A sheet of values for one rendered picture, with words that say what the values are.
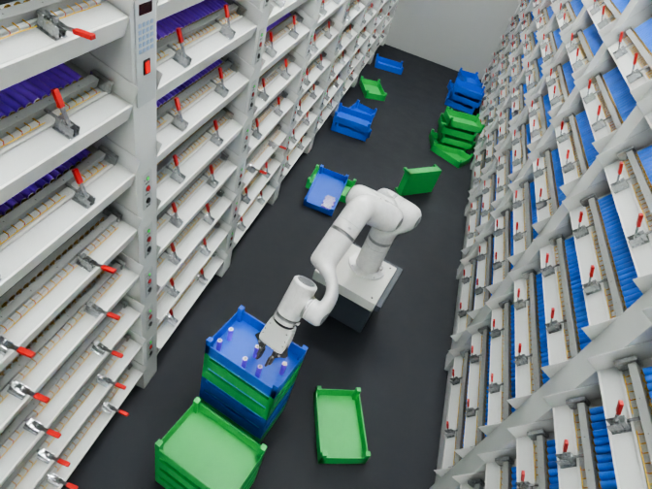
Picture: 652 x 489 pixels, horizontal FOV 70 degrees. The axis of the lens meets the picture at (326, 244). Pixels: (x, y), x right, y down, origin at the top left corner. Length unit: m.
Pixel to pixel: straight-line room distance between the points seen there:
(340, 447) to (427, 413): 0.47
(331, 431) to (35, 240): 1.44
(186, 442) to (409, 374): 1.14
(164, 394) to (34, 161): 1.33
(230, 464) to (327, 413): 0.58
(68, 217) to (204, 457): 0.95
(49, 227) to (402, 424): 1.67
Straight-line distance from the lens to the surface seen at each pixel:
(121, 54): 1.14
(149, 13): 1.15
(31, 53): 0.92
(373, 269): 2.24
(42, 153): 1.02
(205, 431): 1.79
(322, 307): 1.47
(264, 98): 2.11
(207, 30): 1.57
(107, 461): 2.03
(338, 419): 2.16
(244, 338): 1.79
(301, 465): 2.05
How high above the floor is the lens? 1.88
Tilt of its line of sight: 42 degrees down
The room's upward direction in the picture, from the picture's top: 19 degrees clockwise
